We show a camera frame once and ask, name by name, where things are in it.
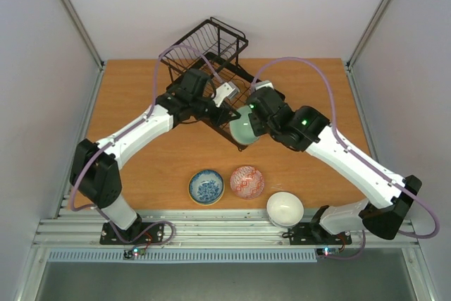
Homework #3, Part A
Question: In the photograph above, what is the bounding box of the celadon green bowl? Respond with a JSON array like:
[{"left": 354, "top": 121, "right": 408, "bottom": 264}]
[{"left": 229, "top": 105, "right": 259, "bottom": 146}]

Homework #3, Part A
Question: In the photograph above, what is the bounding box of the black wire dish rack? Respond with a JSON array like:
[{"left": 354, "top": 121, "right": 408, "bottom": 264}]
[{"left": 161, "top": 17, "right": 254, "bottom": 151}]

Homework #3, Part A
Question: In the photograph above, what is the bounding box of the red geometric small bowl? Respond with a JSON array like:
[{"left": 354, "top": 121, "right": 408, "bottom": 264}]
[{"left": 230, "top": 166, "right": 265, "bottom": 199}]

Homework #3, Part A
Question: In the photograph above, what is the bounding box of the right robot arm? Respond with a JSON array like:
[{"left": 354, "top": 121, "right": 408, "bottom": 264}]
[{"left": 246, "top": 87, "right": 421, "bottom": 242}]

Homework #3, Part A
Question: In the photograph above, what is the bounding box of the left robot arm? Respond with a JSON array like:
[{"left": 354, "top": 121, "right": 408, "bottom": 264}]
[{"left": 70, "top": 69, "right": 239, "bottom": 243}]

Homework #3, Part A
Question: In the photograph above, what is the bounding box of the blue floral bowl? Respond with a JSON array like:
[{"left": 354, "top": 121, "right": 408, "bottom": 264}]
[{"left": 188, "top": 169, "right": 225, "bottom": 206}]

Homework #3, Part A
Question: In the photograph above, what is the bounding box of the plain white bowl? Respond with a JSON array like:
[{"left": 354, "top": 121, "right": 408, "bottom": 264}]
[{"left": 266, "top": 192, "right": 304, "bottom": 228}]

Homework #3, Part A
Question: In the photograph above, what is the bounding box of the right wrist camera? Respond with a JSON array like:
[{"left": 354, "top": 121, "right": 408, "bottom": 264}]
[{"left": 253, "top": 80, "right": 274, "bottom": 91}]

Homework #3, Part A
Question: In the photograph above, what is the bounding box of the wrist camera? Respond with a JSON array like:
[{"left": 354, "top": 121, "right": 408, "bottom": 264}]
[
  {"left": 213, "top": 82, "right": 240, "bottom": 108},
  {"left": 253, "top": 80, "right": 274, "bottom": 91}
]

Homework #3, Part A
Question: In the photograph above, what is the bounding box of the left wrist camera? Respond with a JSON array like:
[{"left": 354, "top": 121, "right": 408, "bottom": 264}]
[{"left": 213, "top": 82, "right": 240, "bottom": 108}]

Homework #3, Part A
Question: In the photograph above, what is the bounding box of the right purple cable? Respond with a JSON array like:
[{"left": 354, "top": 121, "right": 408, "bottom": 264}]
[{"left": 252, "top": 56, "right": 441, "bottom": 263}]

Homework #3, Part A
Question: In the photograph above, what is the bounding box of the purple cable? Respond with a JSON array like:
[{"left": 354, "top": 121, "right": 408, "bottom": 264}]
[
  {"left": 252, "top": 56, "right": 441, "bottom": 263},
  {"left": 70, "top": 44, "right": 226, "bottom": 245}
]

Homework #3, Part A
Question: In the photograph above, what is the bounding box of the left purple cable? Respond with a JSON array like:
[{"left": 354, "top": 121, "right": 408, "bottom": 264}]
[{"left": 70, "top": 44, "right": 226, "bottom": 245}]

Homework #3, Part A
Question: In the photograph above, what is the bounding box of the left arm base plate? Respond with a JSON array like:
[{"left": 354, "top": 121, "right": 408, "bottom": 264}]
[{"left": 99, "top": 222, "right": 165, "bottom": 245}]

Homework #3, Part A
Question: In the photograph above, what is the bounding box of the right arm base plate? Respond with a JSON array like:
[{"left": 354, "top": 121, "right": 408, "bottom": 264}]
[{"left": 282, "top": 222, "right": 352, "bottom": 245}]

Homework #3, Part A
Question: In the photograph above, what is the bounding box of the aluminium rail frame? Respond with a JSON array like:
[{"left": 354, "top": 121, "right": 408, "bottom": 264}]
[{"left": 32, "top": 208, "right": 419, "bottom": 248}]

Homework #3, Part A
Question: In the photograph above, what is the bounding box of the blue slotted cable duct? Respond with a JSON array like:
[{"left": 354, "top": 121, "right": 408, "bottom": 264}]
[{"left": 47, "top": 248, "right": 317, "bottom": 264}]

